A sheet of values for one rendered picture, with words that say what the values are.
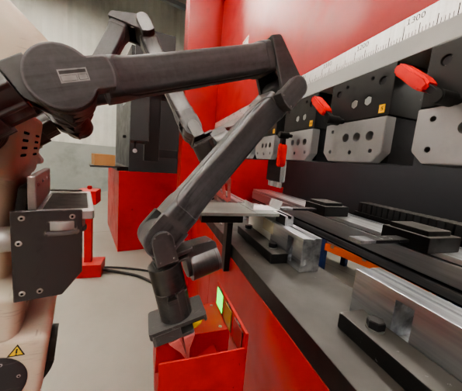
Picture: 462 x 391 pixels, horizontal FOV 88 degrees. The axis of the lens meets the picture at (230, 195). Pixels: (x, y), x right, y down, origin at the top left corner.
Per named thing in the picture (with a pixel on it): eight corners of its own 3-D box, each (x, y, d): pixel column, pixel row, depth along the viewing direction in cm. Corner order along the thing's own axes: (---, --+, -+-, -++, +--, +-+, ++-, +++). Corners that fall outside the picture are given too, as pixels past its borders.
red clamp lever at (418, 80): (397, 59, 34) (447, 92, 28) (417, 65, 36) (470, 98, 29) (388, 72, 36) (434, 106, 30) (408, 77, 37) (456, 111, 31)
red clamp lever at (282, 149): (274, 166, 69) (278, 131, 67) (286, 167, 70) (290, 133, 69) (276, 166, 67) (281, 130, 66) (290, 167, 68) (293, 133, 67)
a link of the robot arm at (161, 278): (143, 257, 43) (149, 270, 38) (179, 245, 46) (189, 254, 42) (152, 291, 45) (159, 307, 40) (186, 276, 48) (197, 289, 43)
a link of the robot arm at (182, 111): (135, 42, 85) (130, 12, 74) (151, 39, 86) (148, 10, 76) (185, 148, 80) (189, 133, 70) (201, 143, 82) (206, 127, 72)
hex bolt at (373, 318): (361, 323, 40) (363, 315, 40) (373, 321, 41) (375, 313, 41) (375, 335, 37) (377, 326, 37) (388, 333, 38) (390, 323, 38)
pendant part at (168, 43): (132, 159, 209) (134, 55, 197) (161, 161, 218) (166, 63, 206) (132, 161, 162) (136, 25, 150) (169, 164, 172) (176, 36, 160)
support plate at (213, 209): (191, 204, 87) (191, 201, 87) (257, 205, 95) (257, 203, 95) (199, 216, 70) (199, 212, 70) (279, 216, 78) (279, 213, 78)
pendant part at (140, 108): (130, 143, 198) (130, 97, 193) (145, 144, 203) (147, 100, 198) (129, 140, 157) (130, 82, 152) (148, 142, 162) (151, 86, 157)
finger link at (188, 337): (202, 365, 44) (192, 323, 42) (163, 382, 42) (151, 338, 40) (195, 339, 51) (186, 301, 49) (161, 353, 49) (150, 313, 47)
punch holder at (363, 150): (321, 160, 55) (331, 85, 53) (351, 163, 58) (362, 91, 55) (379, 162, 41) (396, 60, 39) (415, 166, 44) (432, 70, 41)
